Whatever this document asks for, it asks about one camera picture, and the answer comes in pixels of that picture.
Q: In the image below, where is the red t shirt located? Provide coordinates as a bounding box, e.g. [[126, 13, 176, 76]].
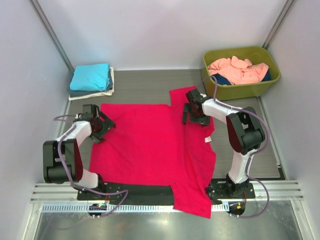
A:
[[89, 87, 216, 218]]

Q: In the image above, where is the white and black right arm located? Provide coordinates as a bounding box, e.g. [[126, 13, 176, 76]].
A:
[[182, 88, 266, 198]]

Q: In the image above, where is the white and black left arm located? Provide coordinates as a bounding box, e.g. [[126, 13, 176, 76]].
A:
[[42, 104, 116, 196]]

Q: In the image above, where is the folded white t shirt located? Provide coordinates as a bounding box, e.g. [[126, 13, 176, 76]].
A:
[[67, 66, 115, 101]]

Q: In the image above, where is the dark blue t shirt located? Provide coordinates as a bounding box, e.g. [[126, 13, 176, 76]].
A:
[[214, 70, 271, 86]]

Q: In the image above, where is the folded turquoise t shirt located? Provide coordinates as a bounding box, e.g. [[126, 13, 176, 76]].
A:
[[69, 63, 110, 92]]

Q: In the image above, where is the peach t shirt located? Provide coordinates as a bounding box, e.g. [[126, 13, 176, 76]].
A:
[[207, 56, 269, 86]]

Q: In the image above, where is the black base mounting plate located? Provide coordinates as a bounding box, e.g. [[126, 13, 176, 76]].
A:
[[76, 178, 256, 206]]

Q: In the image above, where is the white slotted cable duct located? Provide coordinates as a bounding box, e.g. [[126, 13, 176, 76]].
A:
[[41, 202, 230, 214]]

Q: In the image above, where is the left aluminium frame post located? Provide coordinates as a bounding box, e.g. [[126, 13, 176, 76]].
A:
[[29, 0, 74, 71]]

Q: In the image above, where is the aluminium frame post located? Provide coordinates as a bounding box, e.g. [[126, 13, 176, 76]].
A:
[[29, 0, 74, 71], [261, 0, 297, 50]]

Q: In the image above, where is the aluminium front rail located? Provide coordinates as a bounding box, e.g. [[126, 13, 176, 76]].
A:
[[30, 180, 304, 203]]

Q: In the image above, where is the right aluminium frame post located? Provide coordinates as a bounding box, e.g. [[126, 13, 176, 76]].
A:
[[261, 0, 297, 50]]

